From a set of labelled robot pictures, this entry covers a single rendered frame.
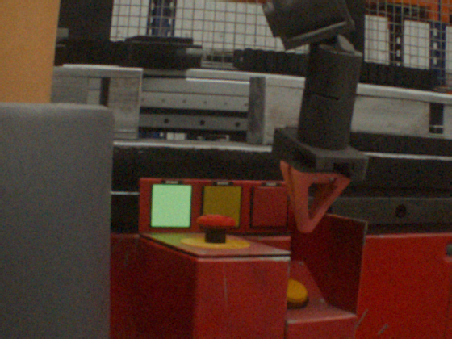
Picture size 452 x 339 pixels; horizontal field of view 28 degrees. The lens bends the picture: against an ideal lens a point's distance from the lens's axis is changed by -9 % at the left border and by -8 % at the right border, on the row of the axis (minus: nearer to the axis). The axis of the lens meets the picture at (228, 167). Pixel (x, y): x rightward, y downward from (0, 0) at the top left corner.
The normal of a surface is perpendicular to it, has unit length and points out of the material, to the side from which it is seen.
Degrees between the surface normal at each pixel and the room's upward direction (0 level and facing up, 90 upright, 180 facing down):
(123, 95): 90
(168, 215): 90
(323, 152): 14
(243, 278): 90
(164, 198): 90
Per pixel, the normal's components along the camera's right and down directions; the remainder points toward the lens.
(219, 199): 0.45, 0.07
